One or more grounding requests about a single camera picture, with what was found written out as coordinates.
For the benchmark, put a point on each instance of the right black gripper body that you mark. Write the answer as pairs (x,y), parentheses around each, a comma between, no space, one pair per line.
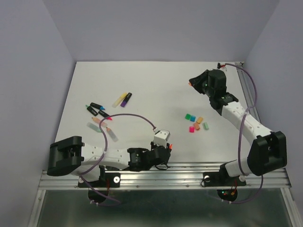
(208,91)

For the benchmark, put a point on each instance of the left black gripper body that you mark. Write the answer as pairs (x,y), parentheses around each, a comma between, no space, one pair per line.
(153,145)

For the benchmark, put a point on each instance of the blue highlighter cap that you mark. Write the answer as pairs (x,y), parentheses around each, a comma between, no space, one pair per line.
(192,118)

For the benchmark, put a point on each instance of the mint green highlighter cap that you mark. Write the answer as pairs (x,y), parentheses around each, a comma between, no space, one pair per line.
(205,126)

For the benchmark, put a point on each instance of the black highlighter purple cap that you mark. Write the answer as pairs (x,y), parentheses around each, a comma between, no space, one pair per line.
(125,100)

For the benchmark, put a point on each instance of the yellow translucent highlighter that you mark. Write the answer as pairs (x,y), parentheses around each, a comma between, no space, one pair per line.
(119,100)

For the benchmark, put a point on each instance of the black highlighter pink cap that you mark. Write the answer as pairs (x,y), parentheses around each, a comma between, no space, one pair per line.
(105,115)

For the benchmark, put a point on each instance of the translucent highlighter orange ink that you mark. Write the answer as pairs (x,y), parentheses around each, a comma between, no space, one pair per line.
(97,120)

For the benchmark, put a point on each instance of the black highlighter blue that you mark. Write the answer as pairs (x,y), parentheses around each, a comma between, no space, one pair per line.
(97,106)

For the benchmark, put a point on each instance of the black highlighter green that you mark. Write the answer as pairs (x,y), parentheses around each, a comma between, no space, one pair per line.
(91,110)

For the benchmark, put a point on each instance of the orange yellow highlighter cap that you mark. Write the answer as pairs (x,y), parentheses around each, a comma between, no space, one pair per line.
(199,120)

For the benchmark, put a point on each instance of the translucent highlighter mint green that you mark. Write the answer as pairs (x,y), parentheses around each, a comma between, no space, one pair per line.
(94,127)

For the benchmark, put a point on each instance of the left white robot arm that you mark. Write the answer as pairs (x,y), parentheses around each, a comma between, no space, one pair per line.
(71,156)

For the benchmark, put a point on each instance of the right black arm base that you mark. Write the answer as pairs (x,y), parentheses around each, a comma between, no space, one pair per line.
(227,185)

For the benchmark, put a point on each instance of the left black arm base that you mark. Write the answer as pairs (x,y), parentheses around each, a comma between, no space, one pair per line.
(99,189)

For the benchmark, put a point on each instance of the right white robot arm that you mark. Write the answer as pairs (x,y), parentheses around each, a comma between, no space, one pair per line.
(268,148)

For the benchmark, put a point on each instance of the aluminium front rail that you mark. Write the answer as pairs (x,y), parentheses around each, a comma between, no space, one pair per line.
(180,176)

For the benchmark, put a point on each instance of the aluminium rail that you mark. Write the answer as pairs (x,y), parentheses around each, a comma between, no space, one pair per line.
(248,90)
(180,176)

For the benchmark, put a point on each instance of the aluminium right rail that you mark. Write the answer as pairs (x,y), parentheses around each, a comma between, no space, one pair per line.
(248,90)

